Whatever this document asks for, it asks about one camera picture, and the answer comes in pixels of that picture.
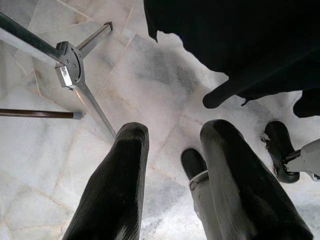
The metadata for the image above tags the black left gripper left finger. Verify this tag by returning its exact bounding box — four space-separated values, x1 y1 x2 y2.
62 121 150 240

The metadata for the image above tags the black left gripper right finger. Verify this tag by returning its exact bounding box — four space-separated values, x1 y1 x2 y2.
199 119 315 240

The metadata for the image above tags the black robot right foot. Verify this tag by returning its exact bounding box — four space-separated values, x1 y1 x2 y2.
261 120 301 185

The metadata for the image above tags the black robot foot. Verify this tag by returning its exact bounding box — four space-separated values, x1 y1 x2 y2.
261 120 301 185
180 148 209 181

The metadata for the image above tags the black robot left foot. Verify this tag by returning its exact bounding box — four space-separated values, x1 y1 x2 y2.
180 148 209 181

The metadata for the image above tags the marble-pattern folding table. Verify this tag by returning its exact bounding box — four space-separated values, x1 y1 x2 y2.
0 108 83 120

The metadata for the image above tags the silver metal clothes rack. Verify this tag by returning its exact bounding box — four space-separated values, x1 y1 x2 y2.
0 11 118 139

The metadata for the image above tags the black printed t-shirt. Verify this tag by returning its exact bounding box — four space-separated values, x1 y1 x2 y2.
143 0 320 119

